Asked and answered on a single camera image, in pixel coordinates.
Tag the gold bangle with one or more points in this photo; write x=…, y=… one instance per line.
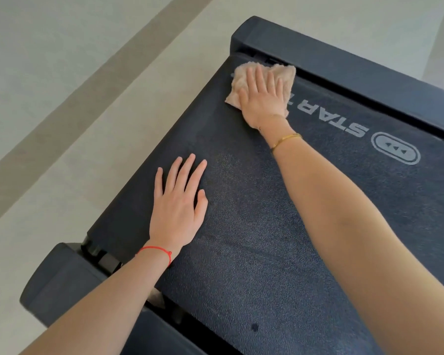
x=286, y=137

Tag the beige cleaning cloth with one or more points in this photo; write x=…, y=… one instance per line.
x=286, y=75

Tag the person's right forearm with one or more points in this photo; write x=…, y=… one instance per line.
x=366, y=225

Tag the black treadmill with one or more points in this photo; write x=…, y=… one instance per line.
x=281, y=236

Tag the person's right hand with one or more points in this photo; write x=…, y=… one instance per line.
x=262, y=103

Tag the person's left hand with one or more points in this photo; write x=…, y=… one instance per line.
x=175, y=214

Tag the person's left forearm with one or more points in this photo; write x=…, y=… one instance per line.
x=96, y=306

